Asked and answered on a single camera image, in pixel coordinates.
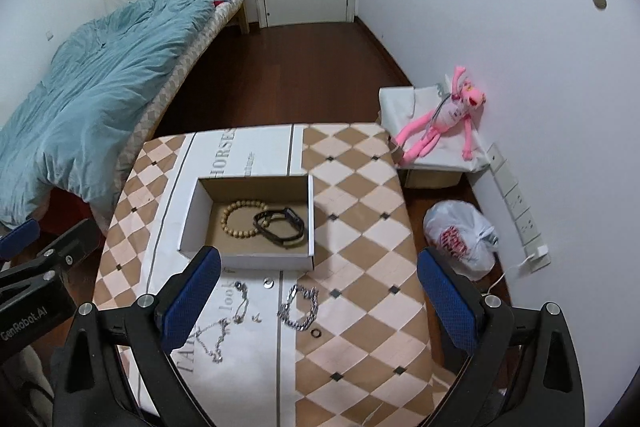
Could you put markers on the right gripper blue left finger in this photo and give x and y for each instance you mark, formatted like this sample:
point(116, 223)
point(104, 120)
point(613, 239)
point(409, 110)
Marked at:
point(169, 316)

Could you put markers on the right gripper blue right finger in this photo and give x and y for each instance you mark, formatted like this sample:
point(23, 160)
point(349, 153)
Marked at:
point(459, 305)

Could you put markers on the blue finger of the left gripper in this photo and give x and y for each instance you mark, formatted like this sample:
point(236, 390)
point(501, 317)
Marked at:
point(14, 242)
point(68, 250)

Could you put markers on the black fitness band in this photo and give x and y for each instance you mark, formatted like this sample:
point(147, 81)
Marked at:
point(282, 227)

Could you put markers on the white printed plastic bag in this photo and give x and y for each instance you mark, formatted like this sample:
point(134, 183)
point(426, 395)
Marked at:
point(464, 236)

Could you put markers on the blue duvet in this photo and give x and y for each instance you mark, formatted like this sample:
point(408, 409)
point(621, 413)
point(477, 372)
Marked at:
point(71, 128)

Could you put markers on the white cardboard box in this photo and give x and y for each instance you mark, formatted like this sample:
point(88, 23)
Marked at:
point(221, 211)

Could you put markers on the cardboard box under cloth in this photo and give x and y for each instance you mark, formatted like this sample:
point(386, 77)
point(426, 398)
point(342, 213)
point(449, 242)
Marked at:
point(429, 179)

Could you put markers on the pink panther plush toy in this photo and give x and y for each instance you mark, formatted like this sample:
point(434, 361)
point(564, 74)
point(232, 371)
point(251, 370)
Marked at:
point(421, 136)

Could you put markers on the bed with patterned mattress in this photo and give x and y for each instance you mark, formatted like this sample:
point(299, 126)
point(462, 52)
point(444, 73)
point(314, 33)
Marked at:
point(224, 11)

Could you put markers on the white charger with cable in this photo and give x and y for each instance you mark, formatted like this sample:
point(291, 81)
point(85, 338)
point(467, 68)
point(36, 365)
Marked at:
point(538, 253)

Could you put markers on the white wall socket strip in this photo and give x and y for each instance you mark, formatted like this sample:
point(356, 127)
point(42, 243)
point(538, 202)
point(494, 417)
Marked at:
point(517, 206)

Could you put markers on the round wall hole cover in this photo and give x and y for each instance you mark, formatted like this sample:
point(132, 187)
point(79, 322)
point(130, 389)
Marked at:
point(600, 4)

